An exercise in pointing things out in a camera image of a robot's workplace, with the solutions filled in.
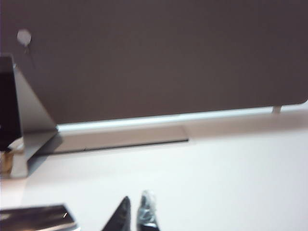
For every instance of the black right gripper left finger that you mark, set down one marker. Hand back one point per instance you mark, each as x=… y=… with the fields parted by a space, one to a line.
x=121 y=216

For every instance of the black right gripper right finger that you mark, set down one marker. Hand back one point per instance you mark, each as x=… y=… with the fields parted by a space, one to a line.
x=147 y=214

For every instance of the silver metal tube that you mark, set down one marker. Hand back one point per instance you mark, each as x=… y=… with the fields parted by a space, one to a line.
x=36 y=217

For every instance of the brown desk partition panel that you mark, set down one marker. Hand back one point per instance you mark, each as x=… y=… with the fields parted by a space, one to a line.
x=168 y=60

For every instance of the white partition foot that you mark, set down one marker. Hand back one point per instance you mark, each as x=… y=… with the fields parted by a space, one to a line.
x=276 y=109

